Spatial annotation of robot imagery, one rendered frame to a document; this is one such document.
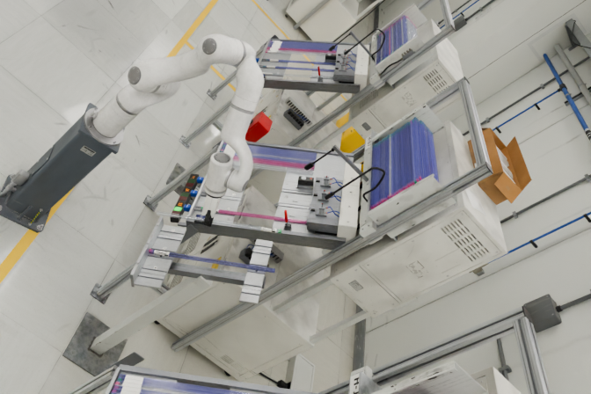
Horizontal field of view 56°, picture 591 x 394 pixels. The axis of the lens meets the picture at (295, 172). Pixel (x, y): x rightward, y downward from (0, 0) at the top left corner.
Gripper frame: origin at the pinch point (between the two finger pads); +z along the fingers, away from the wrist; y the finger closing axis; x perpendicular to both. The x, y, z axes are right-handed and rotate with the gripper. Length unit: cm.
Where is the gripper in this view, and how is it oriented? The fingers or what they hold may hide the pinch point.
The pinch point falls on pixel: (208, 220)
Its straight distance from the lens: 227.2
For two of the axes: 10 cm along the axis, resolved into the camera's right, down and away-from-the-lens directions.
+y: -1.4, 5.7, -8.1
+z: -2.5, 7.7, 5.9
